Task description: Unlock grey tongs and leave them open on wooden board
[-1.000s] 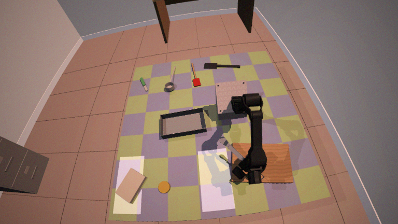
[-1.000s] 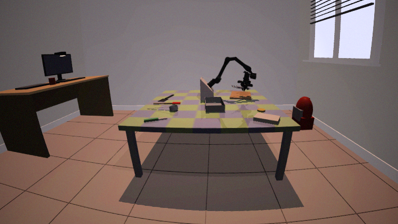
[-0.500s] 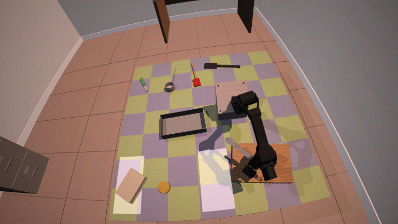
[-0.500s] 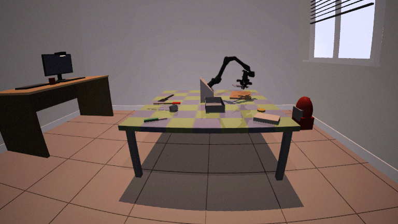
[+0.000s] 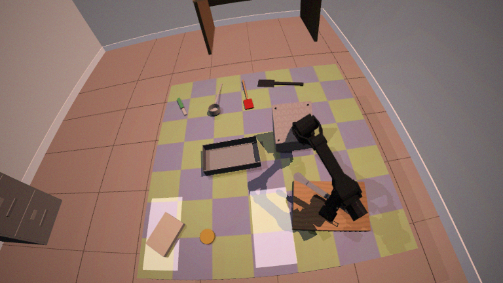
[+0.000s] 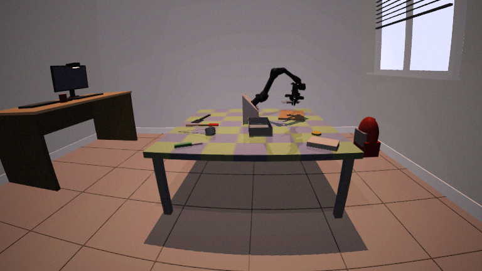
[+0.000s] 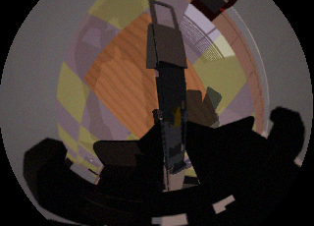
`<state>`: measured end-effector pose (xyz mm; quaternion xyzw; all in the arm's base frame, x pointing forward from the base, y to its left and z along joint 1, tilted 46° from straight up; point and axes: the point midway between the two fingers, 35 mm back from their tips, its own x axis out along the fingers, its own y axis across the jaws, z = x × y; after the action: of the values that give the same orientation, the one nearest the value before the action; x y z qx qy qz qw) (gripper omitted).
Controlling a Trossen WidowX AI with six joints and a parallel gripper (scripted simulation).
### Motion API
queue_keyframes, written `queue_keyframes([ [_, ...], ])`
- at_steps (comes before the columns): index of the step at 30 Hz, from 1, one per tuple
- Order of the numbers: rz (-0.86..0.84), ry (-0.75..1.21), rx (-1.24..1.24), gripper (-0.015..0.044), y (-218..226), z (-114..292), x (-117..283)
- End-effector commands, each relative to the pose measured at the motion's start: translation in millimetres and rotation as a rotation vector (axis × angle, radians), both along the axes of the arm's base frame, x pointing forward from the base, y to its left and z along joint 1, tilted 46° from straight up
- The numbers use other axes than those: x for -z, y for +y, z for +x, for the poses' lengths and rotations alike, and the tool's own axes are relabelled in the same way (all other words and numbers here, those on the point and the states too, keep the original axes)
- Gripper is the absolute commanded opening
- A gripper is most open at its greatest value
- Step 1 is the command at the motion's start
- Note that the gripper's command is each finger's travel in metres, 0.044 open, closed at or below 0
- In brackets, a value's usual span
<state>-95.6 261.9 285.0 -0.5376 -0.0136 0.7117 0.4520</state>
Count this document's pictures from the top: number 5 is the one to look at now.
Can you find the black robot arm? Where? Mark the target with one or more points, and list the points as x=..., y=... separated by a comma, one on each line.
x=346, y=190

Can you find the tan rectangular board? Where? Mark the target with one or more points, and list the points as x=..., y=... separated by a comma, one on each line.
x=165, y=234

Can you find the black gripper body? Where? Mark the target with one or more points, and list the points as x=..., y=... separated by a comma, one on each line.
x=328, y=212

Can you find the orange round disc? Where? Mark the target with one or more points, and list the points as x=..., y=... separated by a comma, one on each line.
x=207, y=236

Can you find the grey saucepan with long handle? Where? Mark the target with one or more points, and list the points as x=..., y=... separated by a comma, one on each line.
x=214, y=109

